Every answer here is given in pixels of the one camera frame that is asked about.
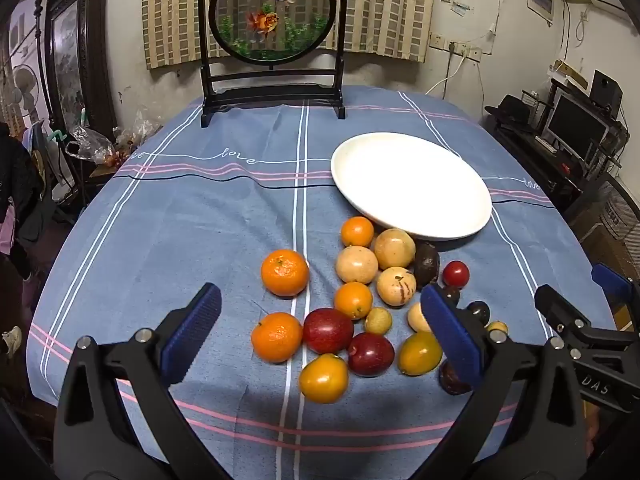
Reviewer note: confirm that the small yellow longan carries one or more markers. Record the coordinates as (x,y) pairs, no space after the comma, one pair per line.
(378,321)

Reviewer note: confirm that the dark avocado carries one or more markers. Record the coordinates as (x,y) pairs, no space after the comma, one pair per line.
(427,262)

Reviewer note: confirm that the white standing fan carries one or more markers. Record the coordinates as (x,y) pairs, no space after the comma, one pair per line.
(24,85)

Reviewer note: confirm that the beige checked curtain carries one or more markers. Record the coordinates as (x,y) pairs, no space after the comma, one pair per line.
(170,10)

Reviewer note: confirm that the pale yellow round fruit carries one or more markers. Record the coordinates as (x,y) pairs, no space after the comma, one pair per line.
(416,317)

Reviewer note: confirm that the white round plate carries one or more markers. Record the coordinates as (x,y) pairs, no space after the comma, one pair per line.
(410,185)

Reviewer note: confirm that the stained yellow passion fruit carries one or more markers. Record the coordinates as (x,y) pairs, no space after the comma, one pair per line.
(396,286)

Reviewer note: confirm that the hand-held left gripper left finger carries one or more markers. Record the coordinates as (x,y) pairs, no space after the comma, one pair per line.
(195,332)

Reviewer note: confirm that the computer monitor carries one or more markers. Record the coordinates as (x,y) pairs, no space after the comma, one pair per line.
(575,127)

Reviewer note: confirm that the clear plastic bag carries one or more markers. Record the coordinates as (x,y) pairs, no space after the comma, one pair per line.
(137,132)
(92,145)

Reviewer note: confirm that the dark purple round fruit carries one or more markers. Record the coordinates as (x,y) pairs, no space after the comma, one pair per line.
(478,311)
(452,295)

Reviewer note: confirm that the small orange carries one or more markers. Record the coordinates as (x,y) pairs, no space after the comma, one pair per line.
(357,231)
(353,300)

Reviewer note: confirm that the yellow green tomato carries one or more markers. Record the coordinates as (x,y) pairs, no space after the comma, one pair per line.
(419,355)

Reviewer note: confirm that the black desk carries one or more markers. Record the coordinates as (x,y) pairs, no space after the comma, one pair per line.
(540,165)

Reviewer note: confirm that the white shoe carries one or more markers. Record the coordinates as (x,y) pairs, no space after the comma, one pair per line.
(12,341)

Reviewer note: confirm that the red cherry tomato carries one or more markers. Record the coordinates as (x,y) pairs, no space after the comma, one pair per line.
(456,274)

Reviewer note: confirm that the orange yellow tomato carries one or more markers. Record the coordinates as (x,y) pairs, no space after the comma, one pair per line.
(323,377)

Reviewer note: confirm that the white wall sockets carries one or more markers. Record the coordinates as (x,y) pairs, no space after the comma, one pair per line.
(439,41)

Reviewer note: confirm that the tiny tan longan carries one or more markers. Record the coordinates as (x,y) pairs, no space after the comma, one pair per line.
(497,328)

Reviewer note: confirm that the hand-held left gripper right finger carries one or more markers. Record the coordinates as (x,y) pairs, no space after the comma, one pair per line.
(450,335)

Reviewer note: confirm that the dark red round fruit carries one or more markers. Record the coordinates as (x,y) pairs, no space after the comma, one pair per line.
(450,380)

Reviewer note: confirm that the cardboard box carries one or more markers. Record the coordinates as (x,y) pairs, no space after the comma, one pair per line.
(570,74)

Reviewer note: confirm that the red plum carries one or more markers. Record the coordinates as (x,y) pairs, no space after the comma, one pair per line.
(371,353)
(328,330)

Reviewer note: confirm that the black speaker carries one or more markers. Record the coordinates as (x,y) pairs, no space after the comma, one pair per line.
(605,87)

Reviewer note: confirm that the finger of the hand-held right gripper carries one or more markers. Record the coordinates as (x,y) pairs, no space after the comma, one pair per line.
(565,310)
(612,280)

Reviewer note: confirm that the black hat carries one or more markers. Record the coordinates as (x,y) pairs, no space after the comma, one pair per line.
(510,110)

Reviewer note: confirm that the mandarin orange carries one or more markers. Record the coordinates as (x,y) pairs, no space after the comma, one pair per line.
(285,272)
(276,337)

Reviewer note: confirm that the dark framed painting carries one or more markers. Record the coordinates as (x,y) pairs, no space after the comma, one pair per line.
(67,60)

